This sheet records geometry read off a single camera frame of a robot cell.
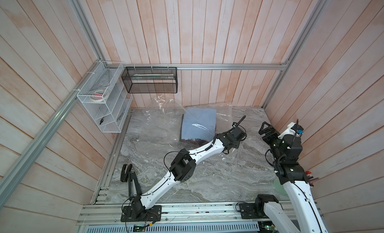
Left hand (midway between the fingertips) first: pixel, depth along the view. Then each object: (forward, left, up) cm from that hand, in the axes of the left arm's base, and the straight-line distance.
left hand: (232, 141), depth 94 cm
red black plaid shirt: (-2, +24, +1) cm, 24 cm away
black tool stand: (-21, +64, -3) cm, 67 cm away
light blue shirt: (+10, +22, +5) cm, 25 cm away
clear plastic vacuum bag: (+26, +48, -7) cm, 55 cm away
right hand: (-6, -10, +24) cm, 27 cm away
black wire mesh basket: (+39, +56, +18) cm, 71 cm away
